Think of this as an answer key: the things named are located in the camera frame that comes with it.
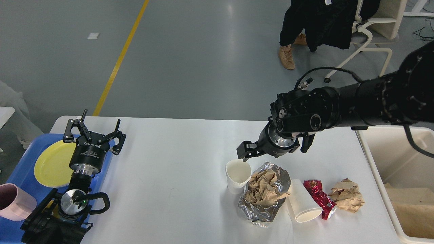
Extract white office chair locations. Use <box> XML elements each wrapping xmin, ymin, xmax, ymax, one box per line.
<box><xmin>336</xmin><ymin>0</ymin><xmax>407</xmax><ymax>76</ymax></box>

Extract black floor cables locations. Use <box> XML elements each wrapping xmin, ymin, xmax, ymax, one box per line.
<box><xmin>412</xmin><ymin>28</ymin><xmax>434</xmax><ymax>43</ymax></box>

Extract pink mug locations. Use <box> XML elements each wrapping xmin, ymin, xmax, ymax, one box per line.
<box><xmin>0</xmin><ymin>183</ymin><xmax>37</xmax><ymax>221</ymax></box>

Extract white desk leg background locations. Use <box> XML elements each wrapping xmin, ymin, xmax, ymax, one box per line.
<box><xmin>403</xmin><ymin>0</ymin><xmax>434</xmax><ymax>17</ymax></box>

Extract person in white trousers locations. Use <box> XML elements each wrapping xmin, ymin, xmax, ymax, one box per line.
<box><xmin>0</xmin><ymin>81</ymin><xmax>43</xmax><ymax>149</ymax></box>

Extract red snack wrapper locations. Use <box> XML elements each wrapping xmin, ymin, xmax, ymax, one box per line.
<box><xmin>303</xmin><ymin>180</ymin><xmax>337</xmax><ymax>220</ymax></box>

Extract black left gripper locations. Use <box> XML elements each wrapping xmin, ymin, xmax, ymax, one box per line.
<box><xmin>63</xmin><ymin>109</ymin><xmax>126</xmax><ymax>176</ymax></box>

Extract aluminium foil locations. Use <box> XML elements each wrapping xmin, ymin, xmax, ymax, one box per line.
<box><xmin>238</xmin><ymin>162</ymin><xmax>291</xmax><ymax>226</ymax></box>

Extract blue plastic tray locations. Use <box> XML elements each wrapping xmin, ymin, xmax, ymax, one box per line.
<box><xmin>0</xmin><ymin>134</ymin><xmax>114</xmax><ymax>244</ymax></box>

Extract person in black trousers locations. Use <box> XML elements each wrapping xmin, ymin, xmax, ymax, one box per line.
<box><xmin>278</xmin><ymin>0</ymin><xmax>307</xmax><ymax>70</ymax></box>

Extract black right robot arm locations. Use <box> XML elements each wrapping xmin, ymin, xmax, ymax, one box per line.
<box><xmin>237</xmin><ymin>42</ymin><xmax>434</xmax><ymax>161</ymax></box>

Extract white paper cup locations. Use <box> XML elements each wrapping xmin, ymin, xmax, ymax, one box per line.
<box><xmin>226</xmin><ymin>159</ymin><xmax>251</xmax><ymax>194</ymax></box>
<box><xmin>288</xmin><ymin>179</ymin><xmax>322</xmax><ymax>223</ymax></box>

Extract black jacket on chair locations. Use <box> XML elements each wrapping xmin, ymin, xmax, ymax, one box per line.
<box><xmin>302</xmin><ymin>0</ymin><xmax>381</xmax><ymax>54</ymax></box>

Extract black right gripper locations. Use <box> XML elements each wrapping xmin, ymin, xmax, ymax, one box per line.
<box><xmin>237</xmin><ymin>122</ymin><xmax>316</xmax><ymax>160</ymax></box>

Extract white plastic bin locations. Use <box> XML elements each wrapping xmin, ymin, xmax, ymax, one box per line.
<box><xmin>356</xmin><ymin>126</ymin><xmax>434</xmax><ymax>244</ymax></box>

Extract yellow plastic plate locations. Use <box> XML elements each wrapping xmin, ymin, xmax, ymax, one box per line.
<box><xmin>34</xmin><ymin>140</ymin><xmax>76</xmax><ymax>187</ymax></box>

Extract white side table left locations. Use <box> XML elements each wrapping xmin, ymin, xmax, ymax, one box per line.
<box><xmin>0</xmin><ymin>106</ymin><xmax>15</xmax><ymax>129</ymax></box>

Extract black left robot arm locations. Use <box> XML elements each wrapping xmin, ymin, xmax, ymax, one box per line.
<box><xmin>21</xmin><ymin>109</ymin><xmax>126</xmax><ymax>244</ymax></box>

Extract small crumpled brown paper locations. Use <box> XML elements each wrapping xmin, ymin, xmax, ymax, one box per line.
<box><xmin>329</xmin><ymin>179</ymin><xmax>365</xmax><ymax>213</ymax></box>

